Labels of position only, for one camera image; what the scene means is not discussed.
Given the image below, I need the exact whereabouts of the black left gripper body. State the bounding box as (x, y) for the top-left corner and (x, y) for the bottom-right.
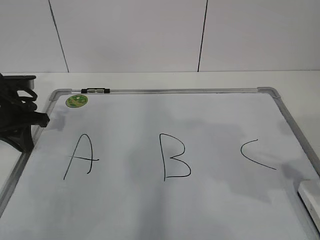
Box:
(0, 102), (50, 153)

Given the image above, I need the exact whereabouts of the white whiteboard eraser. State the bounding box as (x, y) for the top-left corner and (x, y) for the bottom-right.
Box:
(298, 180), (320, 231)

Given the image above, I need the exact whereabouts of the black hanging clip on frame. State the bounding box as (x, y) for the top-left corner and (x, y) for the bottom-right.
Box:
(80, 87), (111, 94)

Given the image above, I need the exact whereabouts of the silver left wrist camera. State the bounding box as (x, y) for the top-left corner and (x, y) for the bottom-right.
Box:
(0, 75), (36, 90)

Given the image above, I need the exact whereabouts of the white magnetic whiteboard, grey frame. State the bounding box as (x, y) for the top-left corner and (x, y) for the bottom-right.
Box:
(0, 93), (320, 240)

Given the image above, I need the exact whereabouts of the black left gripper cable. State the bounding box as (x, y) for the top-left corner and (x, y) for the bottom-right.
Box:
(0, 72), (39, 113)

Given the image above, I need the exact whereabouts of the round green magnet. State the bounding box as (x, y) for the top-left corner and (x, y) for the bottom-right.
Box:
(65, 94), (88, 109)

